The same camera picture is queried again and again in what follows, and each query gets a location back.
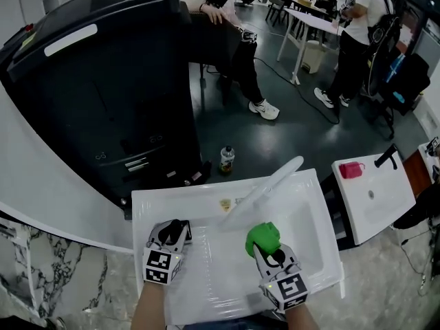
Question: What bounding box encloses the white curved faucet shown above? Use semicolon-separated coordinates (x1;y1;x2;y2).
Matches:
219;154;305;234

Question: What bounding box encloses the white trash bin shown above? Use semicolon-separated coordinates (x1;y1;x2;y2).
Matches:
301;40;326;75

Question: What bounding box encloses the drink bottle with label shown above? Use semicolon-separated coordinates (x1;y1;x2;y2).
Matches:
219;145;237;176

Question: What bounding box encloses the black floor cable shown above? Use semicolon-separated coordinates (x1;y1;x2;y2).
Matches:
253;56;342;126

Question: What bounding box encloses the white sink with dark cabinet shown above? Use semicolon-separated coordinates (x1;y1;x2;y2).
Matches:
321;151;417;251

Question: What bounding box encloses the person's left forearm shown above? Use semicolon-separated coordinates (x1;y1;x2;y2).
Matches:
131;280;170;330

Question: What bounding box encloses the green cloth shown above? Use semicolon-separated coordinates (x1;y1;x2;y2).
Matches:
244;221;283;258

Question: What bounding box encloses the black faucet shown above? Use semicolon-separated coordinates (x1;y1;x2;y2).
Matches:
373;143;399;170

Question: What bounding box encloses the black backpack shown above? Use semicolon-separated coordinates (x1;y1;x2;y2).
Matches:
363;0;402;96

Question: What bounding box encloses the pink cloth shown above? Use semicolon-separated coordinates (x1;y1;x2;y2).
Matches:
338;161;366;179

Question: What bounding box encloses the white sink basin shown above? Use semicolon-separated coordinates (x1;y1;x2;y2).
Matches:
131;168;346;327

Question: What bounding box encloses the person's right forearm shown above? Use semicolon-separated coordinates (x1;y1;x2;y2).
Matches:
283;297;325;330

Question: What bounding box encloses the marble pedestal basin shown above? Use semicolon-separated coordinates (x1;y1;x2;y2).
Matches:
0;217;135;330

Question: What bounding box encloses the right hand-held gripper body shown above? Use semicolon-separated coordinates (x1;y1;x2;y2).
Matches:
259;263;309;311

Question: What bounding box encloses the black office chair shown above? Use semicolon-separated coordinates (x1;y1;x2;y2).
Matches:
377;52;431;141

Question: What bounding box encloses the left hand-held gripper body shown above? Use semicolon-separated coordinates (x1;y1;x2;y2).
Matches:
142;241;186;285

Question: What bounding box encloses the white table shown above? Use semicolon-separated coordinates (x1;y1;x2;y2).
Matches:
276;7;347;85

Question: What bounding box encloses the brown wooden cabinet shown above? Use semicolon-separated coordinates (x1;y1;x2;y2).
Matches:
401;148;435;199

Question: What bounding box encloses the large black machine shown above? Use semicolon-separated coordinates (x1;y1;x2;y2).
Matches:
0;0;204;208

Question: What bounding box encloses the black soap dispenser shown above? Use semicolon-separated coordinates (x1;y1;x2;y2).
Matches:
170;219;193;245

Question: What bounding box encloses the dark chair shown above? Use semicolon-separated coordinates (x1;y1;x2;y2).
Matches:
180;1;242;110

